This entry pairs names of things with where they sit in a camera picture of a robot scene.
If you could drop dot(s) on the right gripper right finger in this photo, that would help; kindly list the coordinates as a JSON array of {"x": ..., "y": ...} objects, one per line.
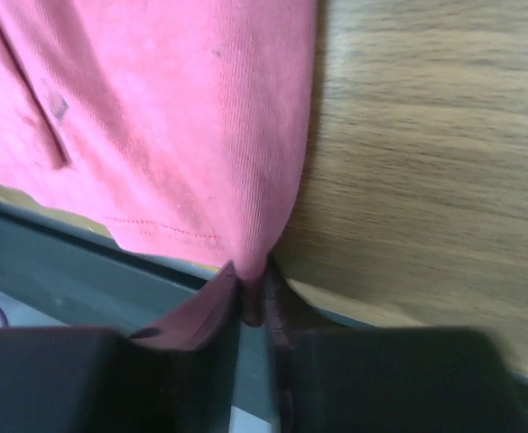
[{"x": 330, "y": 377}]

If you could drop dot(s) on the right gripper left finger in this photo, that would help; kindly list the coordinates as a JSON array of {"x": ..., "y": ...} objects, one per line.
[{"x": 175, "y": 375}]

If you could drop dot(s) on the dusty rose t shirt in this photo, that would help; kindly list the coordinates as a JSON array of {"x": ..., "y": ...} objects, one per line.
[{"x": 181, "y": 126}]

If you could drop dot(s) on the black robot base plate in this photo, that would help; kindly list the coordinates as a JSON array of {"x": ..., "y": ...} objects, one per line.
[{"x": 86, "y": 281}]

